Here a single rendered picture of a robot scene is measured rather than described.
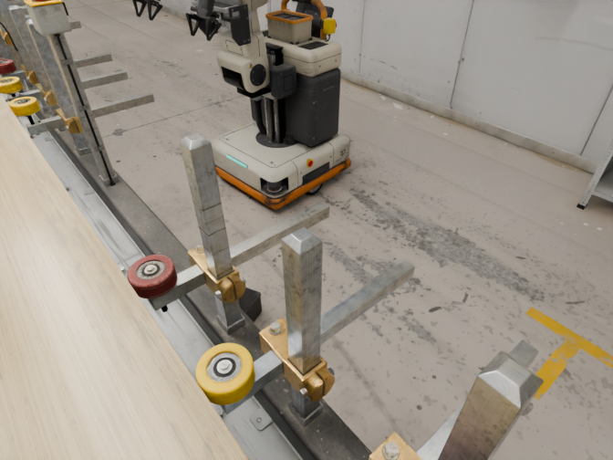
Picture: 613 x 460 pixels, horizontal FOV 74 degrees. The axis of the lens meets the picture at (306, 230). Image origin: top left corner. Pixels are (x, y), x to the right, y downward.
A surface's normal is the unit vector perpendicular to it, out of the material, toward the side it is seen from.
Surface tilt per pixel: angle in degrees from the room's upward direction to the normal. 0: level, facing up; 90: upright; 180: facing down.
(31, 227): 0
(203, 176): 90
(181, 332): 0
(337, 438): 0
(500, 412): 90
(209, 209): 90
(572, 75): 90
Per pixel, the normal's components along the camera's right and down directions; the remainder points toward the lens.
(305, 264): 0.64, 0.48
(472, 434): -0.77, 0.41
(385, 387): -0.01, -0.77
